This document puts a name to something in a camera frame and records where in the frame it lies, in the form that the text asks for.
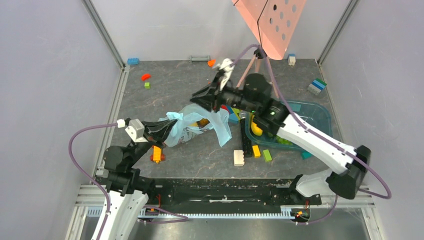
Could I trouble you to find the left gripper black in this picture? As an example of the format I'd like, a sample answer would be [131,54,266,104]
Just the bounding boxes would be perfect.
[126,116,178,167]

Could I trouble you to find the light blue plastic bag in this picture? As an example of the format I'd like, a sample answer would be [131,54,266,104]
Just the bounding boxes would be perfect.
[159,103,232,147]

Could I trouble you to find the yellow fake fruit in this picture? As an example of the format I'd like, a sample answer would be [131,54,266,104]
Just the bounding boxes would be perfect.
[250,114,263,136]

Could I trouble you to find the yellow fake lemon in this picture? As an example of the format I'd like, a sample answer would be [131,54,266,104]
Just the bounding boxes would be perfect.
[190,118,210,129]

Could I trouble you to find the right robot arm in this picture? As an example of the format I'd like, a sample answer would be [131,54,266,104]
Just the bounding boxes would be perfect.
[190,73,371,204]

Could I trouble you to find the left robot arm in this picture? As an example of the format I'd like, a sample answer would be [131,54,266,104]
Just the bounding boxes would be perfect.
[92,118,177,240]

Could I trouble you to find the green fake grapes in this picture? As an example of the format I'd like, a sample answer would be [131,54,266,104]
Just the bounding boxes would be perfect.
[267,133,293,146]

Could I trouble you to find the orange yellow toy car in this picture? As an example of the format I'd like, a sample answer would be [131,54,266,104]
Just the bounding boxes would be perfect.
[150,145,166,164]

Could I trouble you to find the colourful brick pile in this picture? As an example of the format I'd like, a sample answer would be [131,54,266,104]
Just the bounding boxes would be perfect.
[221,105,240,124]

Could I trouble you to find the orange curved toy piece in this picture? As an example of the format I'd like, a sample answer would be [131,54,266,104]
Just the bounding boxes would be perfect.
[207,59,216,68]

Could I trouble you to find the grey toy bar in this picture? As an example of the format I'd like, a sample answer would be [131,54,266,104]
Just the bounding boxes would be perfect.
[188,55,211,63]

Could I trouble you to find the red curved toy piece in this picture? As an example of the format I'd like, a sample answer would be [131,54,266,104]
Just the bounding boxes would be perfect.
[141,73,152,82]

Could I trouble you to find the black toy brick strip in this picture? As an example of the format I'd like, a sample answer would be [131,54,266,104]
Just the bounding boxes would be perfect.
[239,118,253,158]

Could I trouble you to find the cream toy brick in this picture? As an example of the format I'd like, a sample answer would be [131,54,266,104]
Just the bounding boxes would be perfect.
[233,150,245,167]

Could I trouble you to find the pink wooden tripod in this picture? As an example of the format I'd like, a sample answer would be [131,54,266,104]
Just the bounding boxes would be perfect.
[235,44,281,101]

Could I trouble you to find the yellow toy brick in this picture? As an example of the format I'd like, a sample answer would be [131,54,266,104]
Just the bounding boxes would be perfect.
[252,145,261,158]

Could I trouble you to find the blue toy brick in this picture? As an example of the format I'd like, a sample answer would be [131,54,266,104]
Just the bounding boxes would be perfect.
[127,57,140,66]

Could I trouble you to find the green toy brick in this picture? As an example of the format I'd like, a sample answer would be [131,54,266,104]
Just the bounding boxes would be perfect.
[262,149,273,163]

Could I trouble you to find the white blue small brick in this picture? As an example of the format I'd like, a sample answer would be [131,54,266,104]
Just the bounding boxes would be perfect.
[287,53,296,66]

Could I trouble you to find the pink perforated board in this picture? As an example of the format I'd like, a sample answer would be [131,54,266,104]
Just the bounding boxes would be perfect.
[232,0,307,60]

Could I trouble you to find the stacked grey blue green bricks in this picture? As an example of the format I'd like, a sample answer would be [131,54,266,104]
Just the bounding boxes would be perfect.
[307,78,327,96]

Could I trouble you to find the teal plastic bin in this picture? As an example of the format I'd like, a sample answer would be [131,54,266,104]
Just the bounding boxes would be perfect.
[245,99,333,153]

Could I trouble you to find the teal toy brick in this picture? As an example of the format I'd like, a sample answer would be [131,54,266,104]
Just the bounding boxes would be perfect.
[300,151,313,160]

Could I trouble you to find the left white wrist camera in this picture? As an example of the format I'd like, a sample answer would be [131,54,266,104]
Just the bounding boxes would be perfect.
[116,118,148,143]

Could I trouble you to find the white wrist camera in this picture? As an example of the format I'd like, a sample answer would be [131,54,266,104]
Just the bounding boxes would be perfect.
[116,118,148,143]
[216,58,235,91]

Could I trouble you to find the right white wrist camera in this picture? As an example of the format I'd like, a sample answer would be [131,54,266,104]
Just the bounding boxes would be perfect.
[216,58,235,91]

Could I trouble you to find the white toothed rail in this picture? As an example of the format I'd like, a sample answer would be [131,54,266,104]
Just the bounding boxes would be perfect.
[86,206,296,220]

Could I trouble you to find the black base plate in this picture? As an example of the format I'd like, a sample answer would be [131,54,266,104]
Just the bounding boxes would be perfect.
[147,178,322,214]

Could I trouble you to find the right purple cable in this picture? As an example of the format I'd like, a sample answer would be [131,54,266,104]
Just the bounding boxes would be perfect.
[231,43,392,225]

